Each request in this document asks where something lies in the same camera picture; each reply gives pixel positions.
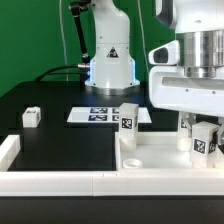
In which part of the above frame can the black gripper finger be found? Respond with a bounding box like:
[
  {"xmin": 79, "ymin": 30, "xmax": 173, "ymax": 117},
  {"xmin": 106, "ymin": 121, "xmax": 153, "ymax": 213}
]
[
  {"xmin": 217, "ymin": 128, "xmax": 224, "ymax": 145},
  {"xmin": 183, "ymin": 112, "xmax": 196, "ymax": 137}
]

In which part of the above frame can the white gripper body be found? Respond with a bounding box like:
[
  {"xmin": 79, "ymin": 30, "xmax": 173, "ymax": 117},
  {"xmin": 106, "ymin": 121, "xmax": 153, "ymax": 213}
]
[{"xmin": 148, "ymin": 40, "xmax": 224, "ymax": 117}]

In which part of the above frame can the white square tabletop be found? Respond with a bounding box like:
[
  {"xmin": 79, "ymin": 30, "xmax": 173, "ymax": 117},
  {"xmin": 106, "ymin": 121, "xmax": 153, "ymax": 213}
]
[{"xmin": 114, "ymin": 131, "xmax": 224, "ymax": 173}]

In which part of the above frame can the white U-shaped fence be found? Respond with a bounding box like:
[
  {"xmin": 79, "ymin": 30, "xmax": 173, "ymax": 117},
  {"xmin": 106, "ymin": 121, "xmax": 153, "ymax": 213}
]
[{"xmin": 0, "ymin": 135, "xmax": 224, "ymax": 196}]

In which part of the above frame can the black cable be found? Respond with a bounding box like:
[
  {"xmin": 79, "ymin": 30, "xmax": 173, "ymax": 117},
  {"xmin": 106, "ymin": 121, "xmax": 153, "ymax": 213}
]
[{"xmin": 33, "ymin": 64, "xmax": 91, "ymax": 82}]

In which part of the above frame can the white marker base plate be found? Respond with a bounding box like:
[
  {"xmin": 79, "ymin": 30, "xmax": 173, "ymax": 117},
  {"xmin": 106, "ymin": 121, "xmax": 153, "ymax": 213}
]
[{"xmin": 67, "ymin": 106, "xmax": 153, "ymax": 125}]

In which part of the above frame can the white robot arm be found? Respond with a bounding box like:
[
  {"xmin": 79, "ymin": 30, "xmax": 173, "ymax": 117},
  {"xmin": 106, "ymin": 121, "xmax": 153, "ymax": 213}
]
[{"xmin": 86, "ymin": 0, "xmax": 224, "ymax": 145}]

